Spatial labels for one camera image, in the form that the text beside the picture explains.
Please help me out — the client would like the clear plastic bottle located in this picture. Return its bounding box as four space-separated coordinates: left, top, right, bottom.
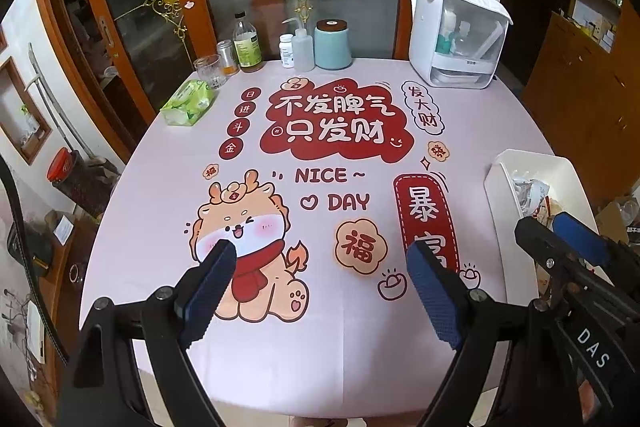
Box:
616 199 640 229

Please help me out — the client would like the long grey stick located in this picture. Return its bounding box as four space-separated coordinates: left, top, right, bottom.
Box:
27 47 96 162

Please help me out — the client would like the white organizer box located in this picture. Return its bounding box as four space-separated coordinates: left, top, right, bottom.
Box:
408 0 514 88

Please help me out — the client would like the white plastic bin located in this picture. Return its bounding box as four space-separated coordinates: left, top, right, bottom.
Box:
484 148 601 303

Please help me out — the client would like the green label glass bottle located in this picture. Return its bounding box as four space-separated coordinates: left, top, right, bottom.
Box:
232 11 264 72

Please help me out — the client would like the white squeeze bottle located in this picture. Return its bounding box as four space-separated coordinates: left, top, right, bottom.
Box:
281 18 316 72

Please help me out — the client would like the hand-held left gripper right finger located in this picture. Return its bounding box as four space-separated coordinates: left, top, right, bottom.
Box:
406 241 583 427

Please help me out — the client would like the black cable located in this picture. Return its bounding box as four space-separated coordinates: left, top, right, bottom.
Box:
0 157 68 358

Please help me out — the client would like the white pill bottle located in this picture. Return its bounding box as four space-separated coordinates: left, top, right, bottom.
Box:
279 34 296 68

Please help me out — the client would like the red lid jar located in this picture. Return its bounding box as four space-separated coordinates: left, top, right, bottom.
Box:
47 147 118 218

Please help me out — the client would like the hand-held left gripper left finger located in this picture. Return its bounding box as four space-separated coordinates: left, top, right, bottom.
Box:
57 239 238 427

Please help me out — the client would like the wooden picture frame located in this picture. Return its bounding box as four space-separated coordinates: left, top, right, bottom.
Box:
0 57 53 165

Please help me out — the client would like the teal bottle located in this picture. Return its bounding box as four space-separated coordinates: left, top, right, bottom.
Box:
436 14 453 55

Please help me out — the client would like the wooden cabinet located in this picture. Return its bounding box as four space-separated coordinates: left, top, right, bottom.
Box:
522 0 640 198

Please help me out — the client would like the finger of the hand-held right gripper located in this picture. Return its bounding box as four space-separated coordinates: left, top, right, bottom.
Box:
551 211 611 266
514 217 640 333

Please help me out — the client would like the clear glass cup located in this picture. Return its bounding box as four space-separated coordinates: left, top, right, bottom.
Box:
193 55 224 90

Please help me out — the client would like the green wet wipes pack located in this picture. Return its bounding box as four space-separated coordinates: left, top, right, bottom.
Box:
160 79 216 126

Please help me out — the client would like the wooden glass sliding door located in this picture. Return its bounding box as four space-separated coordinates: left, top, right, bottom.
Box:
35 0 468 132

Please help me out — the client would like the pink printed tablecloth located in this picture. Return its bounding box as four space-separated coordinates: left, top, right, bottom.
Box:
80 59 556 418

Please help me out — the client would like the teal canister brown lid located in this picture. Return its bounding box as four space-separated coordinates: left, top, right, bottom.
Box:
314 19 353 70

